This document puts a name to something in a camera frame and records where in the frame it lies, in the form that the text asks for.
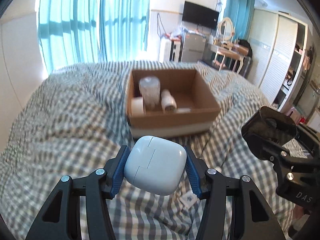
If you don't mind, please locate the black pouch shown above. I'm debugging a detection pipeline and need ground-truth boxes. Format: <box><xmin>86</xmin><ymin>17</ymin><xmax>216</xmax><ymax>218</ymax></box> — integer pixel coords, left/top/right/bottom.
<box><xmin>241</xmin><ymin>106</ymin><xmax>297</xmax><ymax>146</ymax></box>

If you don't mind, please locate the white earbuds case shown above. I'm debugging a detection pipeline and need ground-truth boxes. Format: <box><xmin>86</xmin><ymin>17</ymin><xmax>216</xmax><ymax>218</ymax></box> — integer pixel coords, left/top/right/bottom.
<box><xmin>124</xmin><ymin>135</ymin><xmax>187</xmax><ymax>196</ymax></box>

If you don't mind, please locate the white tape roll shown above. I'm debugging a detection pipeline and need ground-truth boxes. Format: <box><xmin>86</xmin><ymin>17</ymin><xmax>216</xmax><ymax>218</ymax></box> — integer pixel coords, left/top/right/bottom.
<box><xmin>131</xmin><ymin>96</ymin><xmax>145</xmax><ymax>116</ymax></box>

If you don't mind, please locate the clear floss pick jar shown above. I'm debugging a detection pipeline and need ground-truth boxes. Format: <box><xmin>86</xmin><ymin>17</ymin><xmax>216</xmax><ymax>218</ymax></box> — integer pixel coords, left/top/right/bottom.
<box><xmin>139</xmin><ymin>76</ymin><xmax>161</xmax><ymax>109</ymax></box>

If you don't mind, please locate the blue tissue pack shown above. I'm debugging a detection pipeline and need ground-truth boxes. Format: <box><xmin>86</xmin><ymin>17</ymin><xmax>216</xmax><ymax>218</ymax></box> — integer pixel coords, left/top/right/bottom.
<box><xmin>176</xmin><ymin>108</ymin><xmax>191</xmax><ymax>113</ymax></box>

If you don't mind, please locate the person's right hand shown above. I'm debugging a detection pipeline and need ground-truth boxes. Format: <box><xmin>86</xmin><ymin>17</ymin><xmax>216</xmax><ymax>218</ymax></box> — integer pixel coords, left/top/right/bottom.
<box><xmin>292</xmin><ymin>205</ymin><xmax>310</xmax><ymax>228</ymax></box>

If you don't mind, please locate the checkered bed duvet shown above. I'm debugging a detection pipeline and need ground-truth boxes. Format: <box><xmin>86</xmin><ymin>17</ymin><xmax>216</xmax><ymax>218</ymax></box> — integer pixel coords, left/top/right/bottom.
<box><xmin>0</xmin><ymin>60</ymin><xmax>309</xmax><ymax>240</ymax></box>

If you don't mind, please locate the white louvered wardrobe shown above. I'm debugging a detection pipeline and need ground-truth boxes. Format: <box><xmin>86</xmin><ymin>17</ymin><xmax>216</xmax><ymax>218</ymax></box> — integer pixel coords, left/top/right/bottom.
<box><xmin>247</xmin><ymin>9</ymin><xmax>309</xmax><ymax>112</ymax></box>

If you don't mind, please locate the wooden chair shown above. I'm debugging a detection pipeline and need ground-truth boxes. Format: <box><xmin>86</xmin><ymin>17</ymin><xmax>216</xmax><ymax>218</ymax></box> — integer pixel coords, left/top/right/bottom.
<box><xmin>214</xmin><ymin>47</ymin><xmax>245</xmax><ymax>74</ymax></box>

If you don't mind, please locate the white dressing table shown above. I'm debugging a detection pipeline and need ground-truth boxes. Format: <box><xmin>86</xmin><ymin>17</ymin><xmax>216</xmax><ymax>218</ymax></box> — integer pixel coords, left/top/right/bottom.
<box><xmin>207</xmin><ymin>43</ymin><xmax>249</xmax><ymax>74</ymax></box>

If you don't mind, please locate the black bench stool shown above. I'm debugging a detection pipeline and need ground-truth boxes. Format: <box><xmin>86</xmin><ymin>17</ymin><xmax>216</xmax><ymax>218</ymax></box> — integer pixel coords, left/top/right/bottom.
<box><xmin>197</xmin><ymin>60</ymin><xmax>228</xmax><ymax>71</ymax></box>

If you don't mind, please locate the black bag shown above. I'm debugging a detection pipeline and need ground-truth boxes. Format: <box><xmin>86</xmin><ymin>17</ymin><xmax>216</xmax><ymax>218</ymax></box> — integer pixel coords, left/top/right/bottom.
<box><xmin>238</xmin><ymin>39</ymin><xmax>253</xmax><ymax>58</ymax></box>

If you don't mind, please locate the open cardboard box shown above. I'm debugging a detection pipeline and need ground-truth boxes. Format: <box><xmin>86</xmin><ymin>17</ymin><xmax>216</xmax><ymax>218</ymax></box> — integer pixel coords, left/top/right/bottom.
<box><xmin>126</xmin><ymin>69</ymin><xmax>220</xmax><ymax>138</ymax></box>

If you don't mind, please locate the oval vanity mirror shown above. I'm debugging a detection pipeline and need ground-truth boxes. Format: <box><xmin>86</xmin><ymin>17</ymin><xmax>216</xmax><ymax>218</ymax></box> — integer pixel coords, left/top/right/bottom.
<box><xmin>217</xmin><ymin>17</ymin><xmax>235</xmax><ymax>42</ymax></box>

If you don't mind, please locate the silver mini fridge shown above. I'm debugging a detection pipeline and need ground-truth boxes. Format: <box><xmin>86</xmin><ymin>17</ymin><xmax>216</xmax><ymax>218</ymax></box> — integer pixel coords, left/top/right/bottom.
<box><xmin>180</xmin><ymin>32</ymin><xmax>206</xmax><ymax>62</ymax></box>

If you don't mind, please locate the white suitcase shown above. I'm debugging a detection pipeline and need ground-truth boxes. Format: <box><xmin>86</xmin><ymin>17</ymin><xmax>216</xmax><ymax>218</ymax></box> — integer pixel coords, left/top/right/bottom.
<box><xmin>159</xmin><ymin>37</ymin><xmax>181</xmax><ymax>63</ymax></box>

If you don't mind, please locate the right teal curtain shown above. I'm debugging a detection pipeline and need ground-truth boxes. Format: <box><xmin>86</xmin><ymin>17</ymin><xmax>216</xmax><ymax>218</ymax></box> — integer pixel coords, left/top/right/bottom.
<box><xmin>224</xmin><ymin>0</ymin><xmax>255</xmax><ymax>40</ymax></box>

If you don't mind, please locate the teal curtain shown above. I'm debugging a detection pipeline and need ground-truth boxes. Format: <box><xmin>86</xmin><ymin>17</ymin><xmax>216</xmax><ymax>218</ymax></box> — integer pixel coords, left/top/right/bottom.
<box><xmin>99</xmin><ymin>0</ymin><xmax>150</xmax><ymax>62</ymax></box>
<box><xmin>37</xmin><ymin>0</ymin><xmax>103</xmax><ymax>72</ymax></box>
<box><xmin>224</xmin><ymin>0</ymin><xmax>255</xmax><ymax>40</ymax></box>

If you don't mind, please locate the left teal curtain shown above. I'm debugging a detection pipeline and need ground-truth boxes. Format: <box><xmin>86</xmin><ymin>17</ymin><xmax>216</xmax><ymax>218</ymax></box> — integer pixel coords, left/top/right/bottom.
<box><xmin>37</xmin><ymin>0</ymin><xmax>103</xmax><ymax>72</ymax></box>

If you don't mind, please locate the middle teal curtain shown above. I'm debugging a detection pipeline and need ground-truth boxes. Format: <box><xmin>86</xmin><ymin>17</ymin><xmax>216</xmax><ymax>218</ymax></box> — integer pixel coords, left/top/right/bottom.
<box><xmin>99</xmin><ymin>0</ymin><xmax>150</xmax><ymax>62</ymax></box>

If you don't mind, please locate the black wall television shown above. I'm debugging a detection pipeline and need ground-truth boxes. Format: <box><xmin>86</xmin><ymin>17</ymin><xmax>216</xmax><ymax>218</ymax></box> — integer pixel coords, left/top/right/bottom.
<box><xmin>182</xmin><ymin>1</ymin><xmax>220</xmax><ymax>30</ymax></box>

